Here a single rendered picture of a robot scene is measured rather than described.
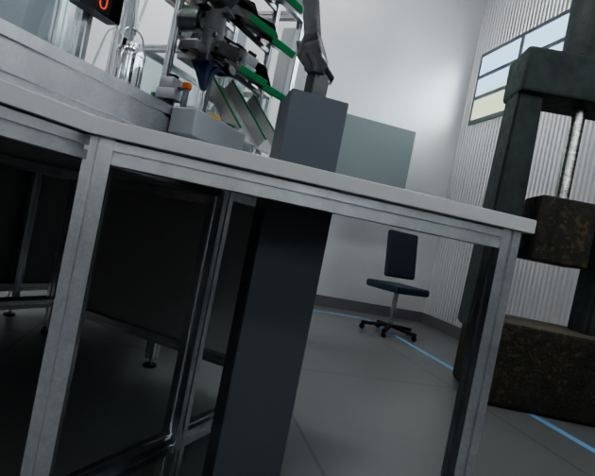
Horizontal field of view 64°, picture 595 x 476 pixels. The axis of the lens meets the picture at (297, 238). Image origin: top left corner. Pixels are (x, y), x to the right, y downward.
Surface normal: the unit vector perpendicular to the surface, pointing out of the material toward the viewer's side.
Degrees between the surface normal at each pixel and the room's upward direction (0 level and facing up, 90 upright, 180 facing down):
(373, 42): 90
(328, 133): 90
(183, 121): 90
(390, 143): 90
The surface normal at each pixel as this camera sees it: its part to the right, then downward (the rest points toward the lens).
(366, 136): 0.23, 0.05
